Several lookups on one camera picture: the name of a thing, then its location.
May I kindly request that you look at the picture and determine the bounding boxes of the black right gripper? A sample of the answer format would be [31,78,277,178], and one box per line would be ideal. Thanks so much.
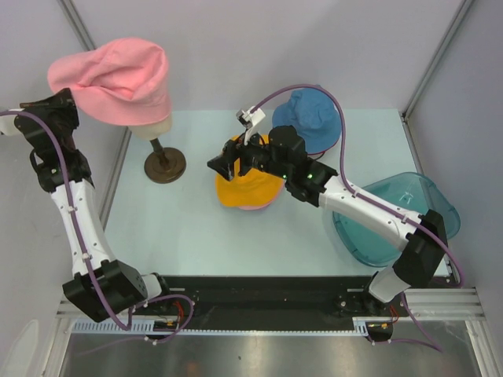
[207,125,290,182]

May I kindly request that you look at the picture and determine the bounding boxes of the yellow hat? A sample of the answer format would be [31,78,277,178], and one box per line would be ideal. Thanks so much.
[215,134,285,208]

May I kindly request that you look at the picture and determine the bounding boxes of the pink bucket hat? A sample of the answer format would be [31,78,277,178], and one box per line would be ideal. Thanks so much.
[238,185,284,210]

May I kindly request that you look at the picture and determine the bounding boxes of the blue hat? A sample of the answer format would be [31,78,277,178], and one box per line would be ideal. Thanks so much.
[272,88,342,153]

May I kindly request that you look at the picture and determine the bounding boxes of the red bucket hat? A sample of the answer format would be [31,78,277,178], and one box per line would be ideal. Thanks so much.
[307,145,335,158]

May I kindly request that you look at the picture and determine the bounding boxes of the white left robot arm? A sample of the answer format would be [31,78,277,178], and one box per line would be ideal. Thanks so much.
[13,88,174,322]

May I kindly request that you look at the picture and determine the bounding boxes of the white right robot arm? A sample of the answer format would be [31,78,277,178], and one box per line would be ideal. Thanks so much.
[207,126,447,315]

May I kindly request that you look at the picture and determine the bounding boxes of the brown wooden stand base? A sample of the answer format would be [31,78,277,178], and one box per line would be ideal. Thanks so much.
[144,138,186,184]

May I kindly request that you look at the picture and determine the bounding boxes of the beige mannequin head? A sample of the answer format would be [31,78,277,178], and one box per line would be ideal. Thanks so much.
[129,115,173,141]

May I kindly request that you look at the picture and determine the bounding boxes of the teal plastic basket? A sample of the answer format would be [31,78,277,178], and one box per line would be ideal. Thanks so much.
[332,172,461,267]

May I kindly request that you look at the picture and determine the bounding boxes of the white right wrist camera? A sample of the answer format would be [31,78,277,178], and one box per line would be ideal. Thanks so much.
[236,108,266,146]

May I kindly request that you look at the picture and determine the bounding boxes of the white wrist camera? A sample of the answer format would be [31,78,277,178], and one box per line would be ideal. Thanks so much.
[236,108,266,146]
[0,115,20,137]

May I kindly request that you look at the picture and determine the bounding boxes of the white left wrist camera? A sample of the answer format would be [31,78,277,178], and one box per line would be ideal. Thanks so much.
[0,115,20,137]

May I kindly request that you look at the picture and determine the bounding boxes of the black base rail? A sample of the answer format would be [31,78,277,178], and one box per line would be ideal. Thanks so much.
[133,276,459,335]

